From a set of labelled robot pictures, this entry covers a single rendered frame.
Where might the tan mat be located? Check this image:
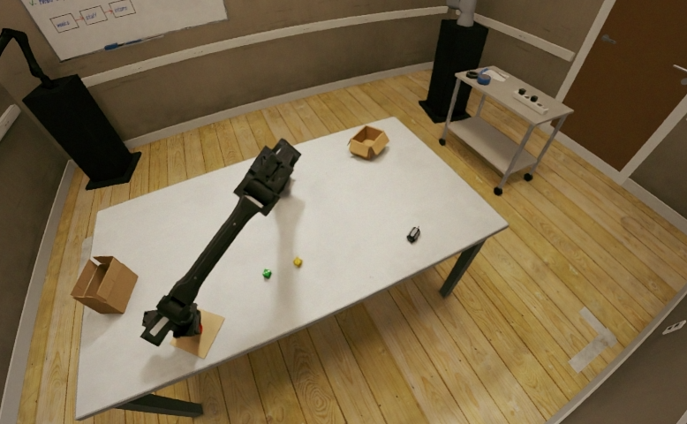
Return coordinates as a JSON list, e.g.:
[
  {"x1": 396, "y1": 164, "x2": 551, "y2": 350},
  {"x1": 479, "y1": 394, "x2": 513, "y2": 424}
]
[{"x1": 170, "y1": 308, "x2": 225, "y2": 359}]

